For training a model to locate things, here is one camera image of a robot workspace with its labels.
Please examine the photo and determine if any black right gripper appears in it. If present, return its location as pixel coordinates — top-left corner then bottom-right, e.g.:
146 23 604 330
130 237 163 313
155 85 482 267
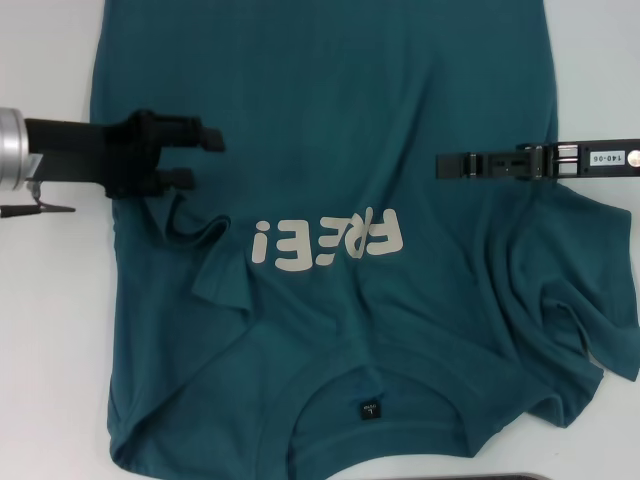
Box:
435 138 640 181

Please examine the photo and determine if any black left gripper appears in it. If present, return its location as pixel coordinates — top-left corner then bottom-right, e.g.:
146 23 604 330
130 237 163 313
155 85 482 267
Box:
23 110 227 202

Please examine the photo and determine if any teal t-shirt with FREE print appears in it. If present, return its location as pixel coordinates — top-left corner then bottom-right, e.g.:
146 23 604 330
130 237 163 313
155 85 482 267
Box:
89 0 640 480

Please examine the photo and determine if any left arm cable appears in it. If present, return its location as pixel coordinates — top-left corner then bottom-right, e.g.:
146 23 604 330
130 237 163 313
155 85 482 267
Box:
0 153 77 220

